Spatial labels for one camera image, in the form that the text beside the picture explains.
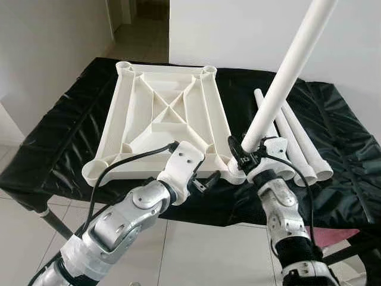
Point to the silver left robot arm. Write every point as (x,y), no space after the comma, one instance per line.
(113,229)

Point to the pink round object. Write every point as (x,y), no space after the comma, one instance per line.
(339,238)

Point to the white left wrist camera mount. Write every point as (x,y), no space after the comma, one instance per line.
(184,159)

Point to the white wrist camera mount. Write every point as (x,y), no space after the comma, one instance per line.
(277,152)
(184,159)

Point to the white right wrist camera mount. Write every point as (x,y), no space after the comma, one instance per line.
(277,152)

